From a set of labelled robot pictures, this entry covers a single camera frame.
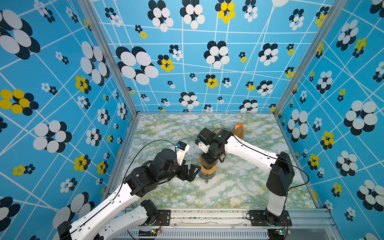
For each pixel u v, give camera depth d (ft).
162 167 1.63
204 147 2.36
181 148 1.91
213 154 2.23
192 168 1.90
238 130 3.26
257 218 2.41
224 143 1.82
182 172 1.89
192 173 1.89
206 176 2.62
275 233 2.32
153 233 2.30
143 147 3.34
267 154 1.59
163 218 2.42
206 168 2.63
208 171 2.58
